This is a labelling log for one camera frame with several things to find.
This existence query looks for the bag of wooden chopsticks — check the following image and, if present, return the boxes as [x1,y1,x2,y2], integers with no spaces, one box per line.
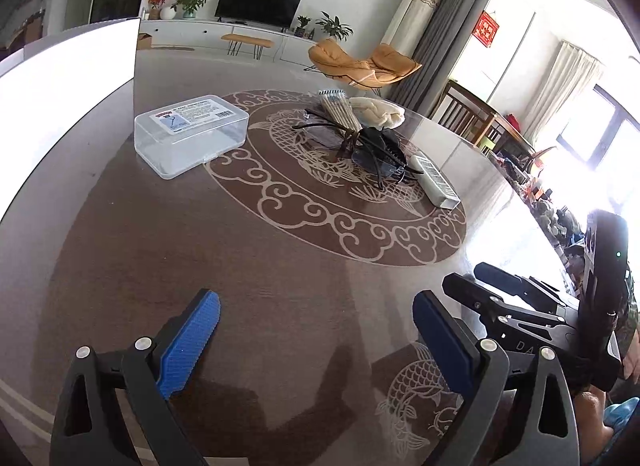
[318,88,361,132]

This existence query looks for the person's right hand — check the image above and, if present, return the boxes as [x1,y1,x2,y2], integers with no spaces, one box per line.
[573,386,639,465]

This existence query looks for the white ribbed rectangular box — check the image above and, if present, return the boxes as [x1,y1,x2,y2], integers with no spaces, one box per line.
[408,154,460,210]

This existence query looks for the wooden dining chair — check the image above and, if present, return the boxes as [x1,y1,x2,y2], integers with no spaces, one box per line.
[432,79,535,157]

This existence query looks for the orange rocking lounge chair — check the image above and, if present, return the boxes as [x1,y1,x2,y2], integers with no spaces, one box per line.
[308,38,422,91]

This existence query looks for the red paper window decoration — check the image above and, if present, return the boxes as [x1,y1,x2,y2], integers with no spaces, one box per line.
[472,10,499,48]

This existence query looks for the clear plastic storage box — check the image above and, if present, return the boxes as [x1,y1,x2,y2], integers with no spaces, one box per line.
[134,95,250,180]

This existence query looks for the white standing air conditioner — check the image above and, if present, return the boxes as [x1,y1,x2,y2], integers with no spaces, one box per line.
[381,0,441,56]

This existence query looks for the green potted plant right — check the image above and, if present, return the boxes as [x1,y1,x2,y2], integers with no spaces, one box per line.
[316,12,354,41]

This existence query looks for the green potted plant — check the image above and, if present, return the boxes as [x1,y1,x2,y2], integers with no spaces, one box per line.
[172,0,209,19]
[316,12,354,41]

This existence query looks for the grey curtain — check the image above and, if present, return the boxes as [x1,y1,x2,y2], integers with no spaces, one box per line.
[388,0,488,116]

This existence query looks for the white cardboard box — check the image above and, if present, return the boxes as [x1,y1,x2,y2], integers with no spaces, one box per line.
[0,18,140,211]

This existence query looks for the small potted plant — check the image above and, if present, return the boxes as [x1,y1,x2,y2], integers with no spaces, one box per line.
[294,16,310,38]

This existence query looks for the wooden bench black legs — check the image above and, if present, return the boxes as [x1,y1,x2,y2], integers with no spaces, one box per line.
[221,33,273,59]

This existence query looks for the white tv cabinet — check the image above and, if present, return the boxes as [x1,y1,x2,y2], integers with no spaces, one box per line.
[140,19,316,66]

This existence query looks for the black flat television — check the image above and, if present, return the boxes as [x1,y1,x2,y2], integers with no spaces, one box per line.
[215,0,301,29]

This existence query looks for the brown cardboard box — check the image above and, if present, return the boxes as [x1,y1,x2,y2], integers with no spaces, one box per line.
[137,32,153,51]

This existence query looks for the green potted plant left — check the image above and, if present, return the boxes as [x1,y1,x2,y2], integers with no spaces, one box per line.
[172,0,209,19]

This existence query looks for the red flower vase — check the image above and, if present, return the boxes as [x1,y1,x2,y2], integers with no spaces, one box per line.
[146,0,168,20]

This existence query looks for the black cable tangle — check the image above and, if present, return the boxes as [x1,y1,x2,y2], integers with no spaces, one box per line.
[290,107,424,192]

